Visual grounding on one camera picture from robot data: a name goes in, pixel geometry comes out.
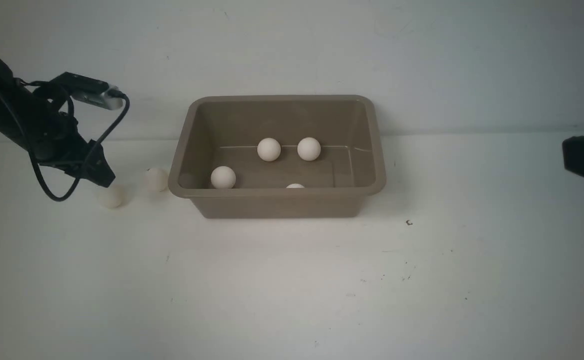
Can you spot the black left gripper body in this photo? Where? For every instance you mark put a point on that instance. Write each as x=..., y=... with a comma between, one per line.
x=65, y=150

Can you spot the white ping-pong ball black mark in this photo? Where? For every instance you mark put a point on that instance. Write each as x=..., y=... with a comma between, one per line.
x=269, y=149

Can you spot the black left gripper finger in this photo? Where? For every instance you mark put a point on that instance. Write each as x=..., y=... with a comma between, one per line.
x=96, y=167

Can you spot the taupe plastic storage bin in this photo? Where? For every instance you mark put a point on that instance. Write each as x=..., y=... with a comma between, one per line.
x=225, y=131

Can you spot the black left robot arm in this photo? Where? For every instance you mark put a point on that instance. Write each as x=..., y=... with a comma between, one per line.
x=39, y=117

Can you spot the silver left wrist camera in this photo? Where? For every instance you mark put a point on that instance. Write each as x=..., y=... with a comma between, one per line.
x=91, y=91

